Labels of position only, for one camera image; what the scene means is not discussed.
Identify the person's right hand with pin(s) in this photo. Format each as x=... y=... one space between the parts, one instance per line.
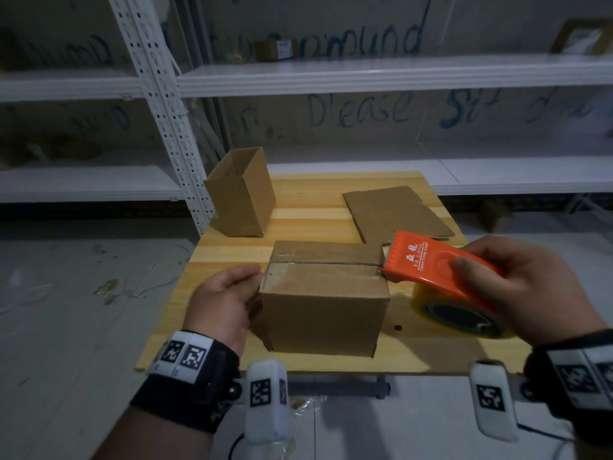
x=541 y=297

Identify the person's left hand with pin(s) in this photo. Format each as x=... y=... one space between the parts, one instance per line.
x=220 y=306

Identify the brown cardboard box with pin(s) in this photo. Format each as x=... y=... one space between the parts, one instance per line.
x=392 y=210
x=239 y=201
x=325 y=316

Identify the yellowish clear tape roll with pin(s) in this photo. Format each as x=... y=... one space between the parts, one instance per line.
x=421 y=304

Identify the orange tape dispenser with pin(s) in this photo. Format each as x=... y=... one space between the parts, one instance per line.
x=421 y=263

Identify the person's left forearm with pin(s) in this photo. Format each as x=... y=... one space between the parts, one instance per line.
x=153 y=440

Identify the small box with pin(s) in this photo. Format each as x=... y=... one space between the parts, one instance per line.
x=273 y=50

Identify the black wristband with markers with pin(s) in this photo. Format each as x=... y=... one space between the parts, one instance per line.
x=187 y=388
x=574 y=378

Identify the small brown carton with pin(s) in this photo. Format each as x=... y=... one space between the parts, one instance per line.
x=495 y=216

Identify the clear crumpled plastic scrap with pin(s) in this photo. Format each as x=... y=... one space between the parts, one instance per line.
x=301 y=406

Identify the brown package with white label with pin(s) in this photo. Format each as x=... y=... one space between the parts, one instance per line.
x=582 y=40

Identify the white metal shelving unit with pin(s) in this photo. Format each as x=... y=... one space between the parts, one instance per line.
x=72 y=86
x=383 y=71

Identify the grey metal table frame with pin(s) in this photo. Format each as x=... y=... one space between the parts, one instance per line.
x=335 y=388

